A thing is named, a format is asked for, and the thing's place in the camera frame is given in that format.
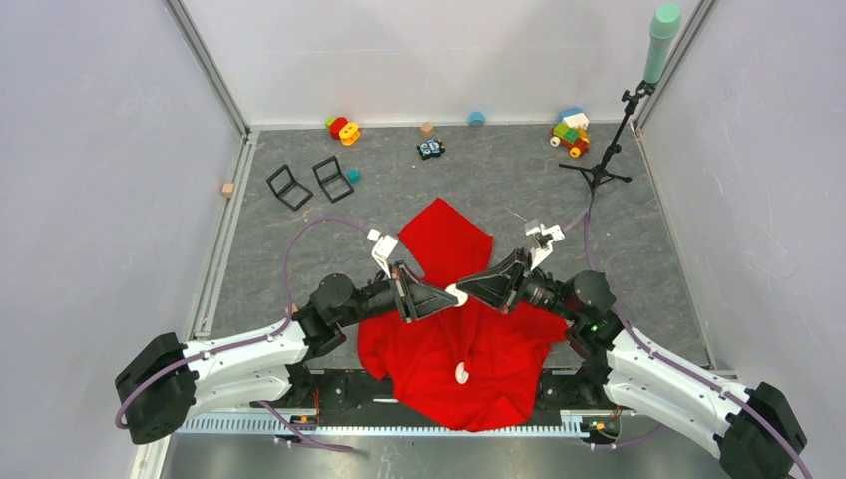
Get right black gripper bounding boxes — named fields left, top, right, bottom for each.
left=455, top=248, right=580, bottom=323

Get brown wooden cube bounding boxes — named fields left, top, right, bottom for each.
left=418, top=122, right=435, bottom=140

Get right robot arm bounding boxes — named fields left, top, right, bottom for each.
left=456, top=248, right=811, bottom=478

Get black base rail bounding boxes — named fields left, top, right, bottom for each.
left=269, top=368, right=623, bottom=432

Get red yellow green toy blocks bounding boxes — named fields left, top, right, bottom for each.
left=325, top=117, right=361, bottom=146

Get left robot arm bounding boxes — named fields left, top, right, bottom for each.
left=115, top=261, right=468, bottom=445

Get black display case left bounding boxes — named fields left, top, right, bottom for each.
left=265, top=164, right=313, bottom=212

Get blue cylinder block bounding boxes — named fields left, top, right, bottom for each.
left=466, top=111, right=486, bottom=128

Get round orange brooch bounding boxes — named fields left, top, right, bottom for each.
left=455, top=362, right=469, bottom=385

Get red t-shirt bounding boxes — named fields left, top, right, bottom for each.
left=357, top=198, right=567, bottom=422

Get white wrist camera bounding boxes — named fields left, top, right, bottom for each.
left=524, top=220, right=565, bottom=270
left=367, top=229, right=399, bottom=275

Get black display case right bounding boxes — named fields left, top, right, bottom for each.
left=311, top=155, right=355, bottom=204

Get round dark brooch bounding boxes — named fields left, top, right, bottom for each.
left=444, top=283, right=468, bottom=307

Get colourful brick toy car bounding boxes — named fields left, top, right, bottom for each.
left=548, top=108, right=590, bottom=159

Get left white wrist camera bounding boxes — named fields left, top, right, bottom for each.
left=367, top=229, right=399, bottom=275

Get green microphone on tripod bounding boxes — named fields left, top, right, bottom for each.
left=559, top=2, right=682, bottom=224

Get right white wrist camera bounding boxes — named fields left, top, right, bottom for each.
left=524, top=220, right=565, bottom=270

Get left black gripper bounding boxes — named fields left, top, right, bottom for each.
left=336, top=259, right=458, bottom=327

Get black display case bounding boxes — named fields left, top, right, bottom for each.
left=265, top=164, right=313, bottom=212
left=311, top=155, right=355, bottom=204

